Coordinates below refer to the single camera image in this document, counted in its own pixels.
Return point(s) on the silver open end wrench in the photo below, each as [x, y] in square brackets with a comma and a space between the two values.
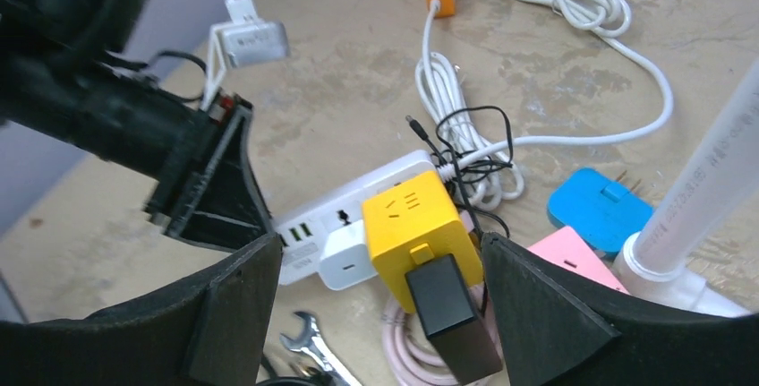
[311, 343]

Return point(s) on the pink cube power socket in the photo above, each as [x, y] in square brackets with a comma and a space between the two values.
[566, 249]

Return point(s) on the white pvc pipe frame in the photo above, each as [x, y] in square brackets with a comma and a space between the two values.
[722, 173]

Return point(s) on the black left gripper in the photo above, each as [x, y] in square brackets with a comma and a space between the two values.
[206, 193]

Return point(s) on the yellow cube power socket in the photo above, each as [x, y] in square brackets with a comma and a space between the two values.
[412, 223]

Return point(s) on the white power strip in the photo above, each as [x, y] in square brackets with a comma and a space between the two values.
[305, 229]

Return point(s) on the black power adapter brick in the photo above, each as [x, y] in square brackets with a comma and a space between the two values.
[451, 320]

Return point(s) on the blue travel adapter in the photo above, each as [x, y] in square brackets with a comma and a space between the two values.
[602, 211]

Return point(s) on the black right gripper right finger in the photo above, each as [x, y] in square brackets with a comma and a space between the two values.
[559, 328]

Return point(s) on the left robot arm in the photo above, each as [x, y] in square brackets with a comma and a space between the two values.
[70, 35]

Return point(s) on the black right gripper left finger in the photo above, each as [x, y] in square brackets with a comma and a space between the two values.
[208, 328]

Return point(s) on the small white plug adapter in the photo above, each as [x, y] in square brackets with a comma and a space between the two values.
[345, 260]

